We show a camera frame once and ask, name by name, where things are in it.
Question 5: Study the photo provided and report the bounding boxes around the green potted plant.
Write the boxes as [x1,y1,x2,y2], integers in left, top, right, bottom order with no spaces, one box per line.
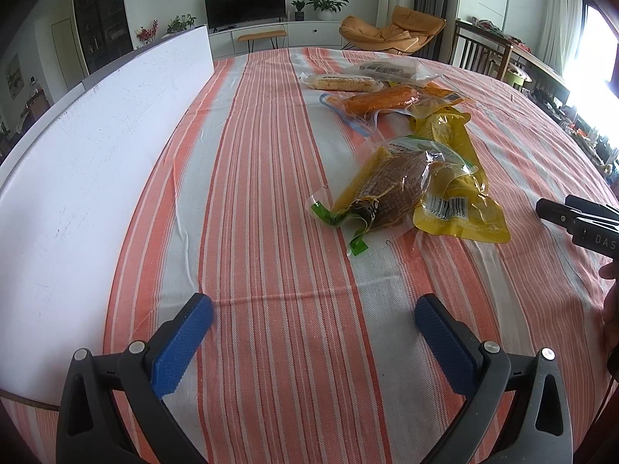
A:
[308,0,349,21]
[166,14,197,35]

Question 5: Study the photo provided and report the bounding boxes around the white cardboard box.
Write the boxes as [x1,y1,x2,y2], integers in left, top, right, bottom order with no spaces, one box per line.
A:
[1,27,214,408]

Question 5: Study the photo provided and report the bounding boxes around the dark wooden side table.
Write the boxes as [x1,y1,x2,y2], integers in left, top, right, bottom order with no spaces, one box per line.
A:
[449,19,570,104]

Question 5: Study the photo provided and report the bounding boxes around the white sheer window curtain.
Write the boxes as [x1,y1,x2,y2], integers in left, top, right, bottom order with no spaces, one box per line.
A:
[537,0,582,75]

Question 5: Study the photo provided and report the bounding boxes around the orange lounge chair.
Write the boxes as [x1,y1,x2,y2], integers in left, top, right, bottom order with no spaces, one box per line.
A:
[339,5,446,56]

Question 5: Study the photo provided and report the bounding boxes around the green potted plant right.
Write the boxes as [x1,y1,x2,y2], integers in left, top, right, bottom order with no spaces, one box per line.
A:
[308,0,349,21]

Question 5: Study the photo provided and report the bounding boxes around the black flat television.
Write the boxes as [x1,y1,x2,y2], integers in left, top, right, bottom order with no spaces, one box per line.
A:
[205,0,286,29]

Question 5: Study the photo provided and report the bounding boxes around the pale bread snack pack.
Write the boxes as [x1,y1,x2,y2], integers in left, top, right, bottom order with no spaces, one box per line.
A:
[300,73,384,92]

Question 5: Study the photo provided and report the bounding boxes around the clear bag brown bars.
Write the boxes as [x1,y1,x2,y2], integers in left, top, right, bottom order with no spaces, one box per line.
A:
[344,59,438,86]

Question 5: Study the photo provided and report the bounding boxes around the green potted plant left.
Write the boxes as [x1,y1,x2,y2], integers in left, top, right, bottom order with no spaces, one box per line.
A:
[166,14,197,35]

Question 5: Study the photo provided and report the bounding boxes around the orange chicken leg pack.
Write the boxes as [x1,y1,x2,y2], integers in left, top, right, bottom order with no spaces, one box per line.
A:
[319,83,464,137]

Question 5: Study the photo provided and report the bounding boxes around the small dark potted plant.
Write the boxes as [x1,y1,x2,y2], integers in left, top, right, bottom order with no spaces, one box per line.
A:
[292,0,306,21]

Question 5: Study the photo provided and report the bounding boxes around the white tv cabinet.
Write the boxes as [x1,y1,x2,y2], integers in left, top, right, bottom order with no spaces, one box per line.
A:
[209,21,345,60]

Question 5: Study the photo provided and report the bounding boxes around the dark tall display cabinet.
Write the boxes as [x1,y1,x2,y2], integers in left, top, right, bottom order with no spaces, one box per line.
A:
[74,0,133,74]

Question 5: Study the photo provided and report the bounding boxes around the red flower vase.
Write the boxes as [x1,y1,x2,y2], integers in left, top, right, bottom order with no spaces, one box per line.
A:
[135,19,158,46]

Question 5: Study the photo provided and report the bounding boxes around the green-edged brown meat pack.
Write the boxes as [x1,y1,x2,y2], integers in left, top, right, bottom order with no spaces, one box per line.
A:
[309,135,477,256]

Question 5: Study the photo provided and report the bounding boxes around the yellow chicken snack pack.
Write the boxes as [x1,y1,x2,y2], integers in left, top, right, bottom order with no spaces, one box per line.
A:
[410,107,511,244]

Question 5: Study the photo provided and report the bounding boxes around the person's right hand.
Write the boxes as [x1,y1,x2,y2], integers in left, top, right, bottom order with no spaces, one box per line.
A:
[599,260,618,379]

